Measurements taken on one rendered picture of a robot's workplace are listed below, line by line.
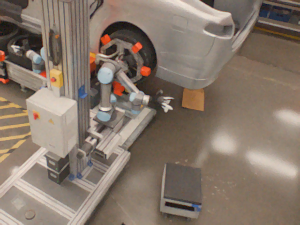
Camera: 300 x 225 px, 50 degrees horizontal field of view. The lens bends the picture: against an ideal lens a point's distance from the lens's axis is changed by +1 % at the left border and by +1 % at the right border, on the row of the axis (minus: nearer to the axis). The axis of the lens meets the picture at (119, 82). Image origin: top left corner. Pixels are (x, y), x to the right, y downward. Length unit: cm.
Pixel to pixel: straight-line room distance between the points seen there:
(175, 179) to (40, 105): 148
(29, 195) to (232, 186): 208
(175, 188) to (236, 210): 74
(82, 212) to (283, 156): 247
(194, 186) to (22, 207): 157
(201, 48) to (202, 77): 36
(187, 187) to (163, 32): 155
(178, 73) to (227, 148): 117
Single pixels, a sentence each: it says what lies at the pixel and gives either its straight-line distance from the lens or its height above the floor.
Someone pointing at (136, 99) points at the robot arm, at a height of 122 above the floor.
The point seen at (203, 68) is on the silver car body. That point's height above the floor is 105.
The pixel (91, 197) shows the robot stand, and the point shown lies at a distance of 312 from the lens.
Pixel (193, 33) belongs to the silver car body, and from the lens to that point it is 323.
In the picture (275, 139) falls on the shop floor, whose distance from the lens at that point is 448.
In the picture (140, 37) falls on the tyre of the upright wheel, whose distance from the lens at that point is 358.
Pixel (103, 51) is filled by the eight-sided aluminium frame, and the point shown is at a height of 94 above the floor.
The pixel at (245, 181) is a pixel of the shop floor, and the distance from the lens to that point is 385.
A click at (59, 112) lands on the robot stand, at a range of 241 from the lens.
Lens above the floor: 284
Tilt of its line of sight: 36 degrees down
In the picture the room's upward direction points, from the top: 4 degrees clockwise
